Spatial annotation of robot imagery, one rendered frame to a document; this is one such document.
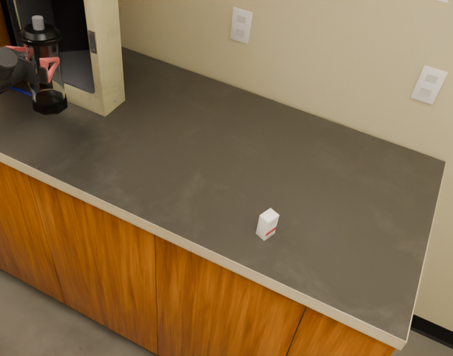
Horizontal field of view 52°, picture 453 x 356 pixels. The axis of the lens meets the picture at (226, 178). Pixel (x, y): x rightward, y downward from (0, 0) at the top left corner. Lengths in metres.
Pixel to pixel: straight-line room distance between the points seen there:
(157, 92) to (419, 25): 0.86
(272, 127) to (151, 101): 0.42
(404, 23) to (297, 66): 0.37
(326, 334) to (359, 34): 0.88
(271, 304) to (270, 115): 0.66
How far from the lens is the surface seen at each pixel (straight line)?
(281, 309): 1.29
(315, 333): 1.32
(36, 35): 1.35
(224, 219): 1.25
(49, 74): 1.36
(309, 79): 1.64
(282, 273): 1.17
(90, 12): 1.39
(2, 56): 1.24
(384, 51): 1.54
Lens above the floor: 1.89
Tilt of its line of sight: 44 degrees down
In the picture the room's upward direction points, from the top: 7 degrees clockwise
